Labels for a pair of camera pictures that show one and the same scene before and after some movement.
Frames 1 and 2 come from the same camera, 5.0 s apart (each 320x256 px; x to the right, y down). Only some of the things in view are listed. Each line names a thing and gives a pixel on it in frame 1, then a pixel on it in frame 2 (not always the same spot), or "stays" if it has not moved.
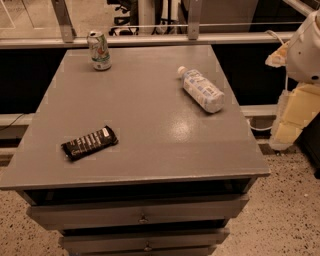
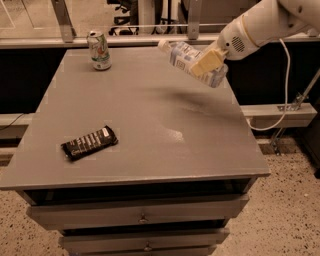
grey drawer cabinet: x=176 y=181 stays
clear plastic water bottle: x=201 y=90 → x=182 y=54
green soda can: x=99 y=52 stays
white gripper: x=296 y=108 → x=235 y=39
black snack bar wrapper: x=100 y=138 stays
